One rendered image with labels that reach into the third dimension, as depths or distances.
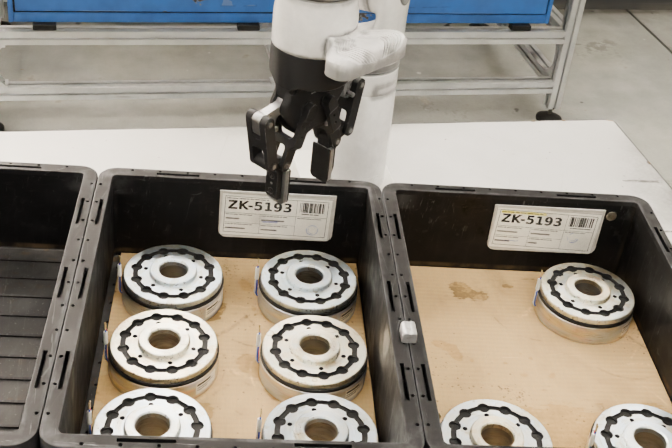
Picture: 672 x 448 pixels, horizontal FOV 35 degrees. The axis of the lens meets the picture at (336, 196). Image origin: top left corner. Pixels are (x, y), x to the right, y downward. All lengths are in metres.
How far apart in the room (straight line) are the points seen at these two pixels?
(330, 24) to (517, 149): 0.88
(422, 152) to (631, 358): 0.64
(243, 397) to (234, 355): 0.06
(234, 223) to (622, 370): 0.44
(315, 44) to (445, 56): 2.79
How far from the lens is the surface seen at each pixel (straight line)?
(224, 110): 3.21
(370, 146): 1.36
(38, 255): 1.21
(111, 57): 3.49
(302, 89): 0.94
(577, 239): 1.24
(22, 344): 1.10
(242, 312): 1.13
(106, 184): 1.14
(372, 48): 0.91
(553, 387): 1.11
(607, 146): 1.83
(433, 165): 1.67
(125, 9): 2.94
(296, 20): 0.92
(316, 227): 1.18
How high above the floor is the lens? 1.55
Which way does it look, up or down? 33 degrees down
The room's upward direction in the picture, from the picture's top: 7 degrees clockwise
